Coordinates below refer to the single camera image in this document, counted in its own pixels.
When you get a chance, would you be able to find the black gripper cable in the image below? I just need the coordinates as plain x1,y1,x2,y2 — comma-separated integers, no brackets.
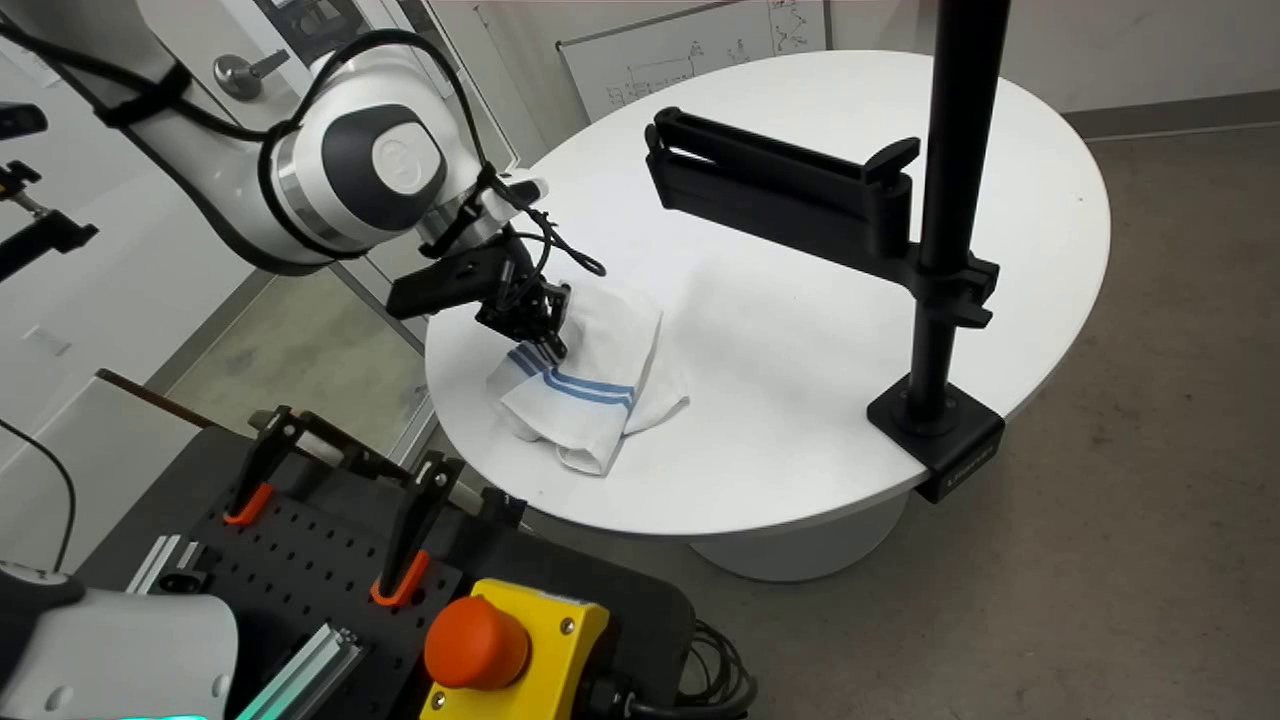
506,175,611,283

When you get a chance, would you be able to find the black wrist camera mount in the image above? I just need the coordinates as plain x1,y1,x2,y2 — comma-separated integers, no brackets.
382,235,510,324

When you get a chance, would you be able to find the black clamp-on pole stand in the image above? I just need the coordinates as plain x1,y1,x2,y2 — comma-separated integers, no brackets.
863,0,1018,509

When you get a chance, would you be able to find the black camera stand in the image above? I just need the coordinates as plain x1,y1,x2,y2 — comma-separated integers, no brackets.
0,100,102,283

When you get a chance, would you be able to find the thin black cable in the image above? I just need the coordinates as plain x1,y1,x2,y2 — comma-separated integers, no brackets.
0,416,80,577

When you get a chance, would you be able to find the black clamp with orange handle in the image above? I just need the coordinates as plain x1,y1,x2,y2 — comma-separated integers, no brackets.
216,400,307,534
367,449,469,616

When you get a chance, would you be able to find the white towel with blue stripes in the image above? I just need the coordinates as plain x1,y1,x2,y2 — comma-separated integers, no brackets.
483,283,695,479

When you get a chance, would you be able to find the black perforated board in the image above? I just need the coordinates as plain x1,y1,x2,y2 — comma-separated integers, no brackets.
77,421,699,720

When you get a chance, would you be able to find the silver door handle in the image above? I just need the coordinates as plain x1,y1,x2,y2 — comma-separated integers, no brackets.
208,45,293,103

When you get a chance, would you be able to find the floor-standing whiteboard with scribbles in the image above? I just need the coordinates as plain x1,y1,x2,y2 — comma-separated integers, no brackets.
553,0,837,123

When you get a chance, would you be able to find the black cable bundle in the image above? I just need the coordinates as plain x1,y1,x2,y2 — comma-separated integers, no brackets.
616,618,760,720

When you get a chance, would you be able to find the yellow emergency stop red button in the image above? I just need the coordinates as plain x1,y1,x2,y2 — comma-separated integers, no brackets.
416,577,616,720

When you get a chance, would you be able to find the aluminium extrusion bar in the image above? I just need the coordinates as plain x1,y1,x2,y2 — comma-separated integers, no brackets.
125,527,208,599
235,618,367,720

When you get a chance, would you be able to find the brown wooden strip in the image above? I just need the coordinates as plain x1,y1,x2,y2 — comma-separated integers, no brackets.
91,363,258,445

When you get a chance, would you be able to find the white and grey device housing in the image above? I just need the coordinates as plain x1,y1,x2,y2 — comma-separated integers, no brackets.
0,562,243,720

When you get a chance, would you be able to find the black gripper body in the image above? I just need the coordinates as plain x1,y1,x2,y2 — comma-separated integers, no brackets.
462,227,571,331

